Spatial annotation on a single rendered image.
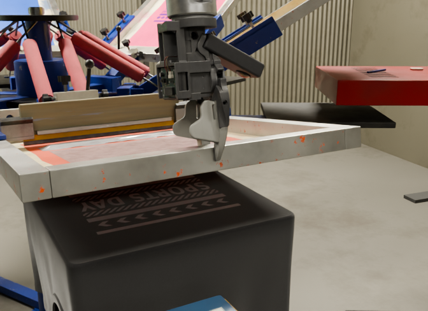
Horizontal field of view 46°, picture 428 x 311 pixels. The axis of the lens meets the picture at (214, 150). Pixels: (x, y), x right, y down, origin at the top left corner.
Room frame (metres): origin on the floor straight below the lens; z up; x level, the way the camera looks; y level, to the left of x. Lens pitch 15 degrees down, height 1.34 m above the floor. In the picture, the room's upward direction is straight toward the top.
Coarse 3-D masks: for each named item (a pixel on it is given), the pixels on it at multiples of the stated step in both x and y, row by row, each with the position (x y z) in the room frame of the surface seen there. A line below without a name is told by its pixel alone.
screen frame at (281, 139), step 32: (256, 128) 1.12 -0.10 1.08; (288, 128) 1.02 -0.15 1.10; (320, 128) 0.93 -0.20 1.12; (352, 128) 0.88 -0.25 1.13; (0, 160) 0.81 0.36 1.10; (32, 160) 0.73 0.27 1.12; (96, 160) 0.69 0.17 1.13; (128, 160) 0.68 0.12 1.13; (160, 160) 0.71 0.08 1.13; (192, 160) 0.73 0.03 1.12; (224, 160) 0.75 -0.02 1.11; (256, 160) 0.78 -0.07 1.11; (32, 192) 0.62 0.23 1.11; (64, 192) 0.64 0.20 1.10
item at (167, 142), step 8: (104, 136) 1.31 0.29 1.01; (112, 136) 1.30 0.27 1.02; (160, 136) 1.23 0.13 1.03; (168, 136) 1.22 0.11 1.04; (176, 136) 1.21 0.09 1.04; (136, 144) 1.11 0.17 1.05; (144, 144) 1.10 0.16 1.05; (152, 144) 1.09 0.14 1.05; (160, 144) 1.08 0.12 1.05; (168, 144) 1.07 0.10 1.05; (176, 144) 1.06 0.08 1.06; (184, 144) 1.06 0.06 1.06; (192, 144) 1.05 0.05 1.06
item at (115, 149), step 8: (40, 144) 1.23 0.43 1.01; (48, 144) 1.22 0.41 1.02; (104, 144) 1.15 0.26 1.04; (112, 144) 1.14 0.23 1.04; (120, 144) 1.13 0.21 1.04; (128, 144) 1.12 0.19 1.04; (32, 152) 1.08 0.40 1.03; (40, 152) 1.07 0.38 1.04; (48, 152) 1.06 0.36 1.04; (56, 152) 1.06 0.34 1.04; (64, 152) 1.05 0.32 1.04; (72, 152) 1.04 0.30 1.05; (80, 152) 1.03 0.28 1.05; (88, 152) 1.02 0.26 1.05; (96, 152) 1.02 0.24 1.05; (104, 152) 1.01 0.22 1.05; (112, 152) 1.00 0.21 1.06; (120, 152) 0.99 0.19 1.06; (128, 152) 0.99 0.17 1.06; (136, 152) 0.98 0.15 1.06; (144, 152) 0.97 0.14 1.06; (48, 160) 0.95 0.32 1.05; (56, 160) 0.95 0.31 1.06; (64, 160) 0.94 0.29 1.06; (72, 160) 0.93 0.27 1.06; (80, 160) 0.92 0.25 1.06; (88, 160) 0.92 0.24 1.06
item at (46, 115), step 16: (128, 96) 1.30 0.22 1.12; (144, 96) 1.32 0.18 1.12; (32, 112) 1.18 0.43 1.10; (48, 112) 1.20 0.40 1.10; (64, 112) 1.22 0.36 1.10; (80, 112) 1.24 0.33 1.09; (96, 112) 1.25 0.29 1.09; (112, 112) 1.27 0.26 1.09; (128, 112) 1.29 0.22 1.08; (144, 112) 1.31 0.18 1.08; (160, 112) 1.33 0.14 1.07; (48, 128) 1.19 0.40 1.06
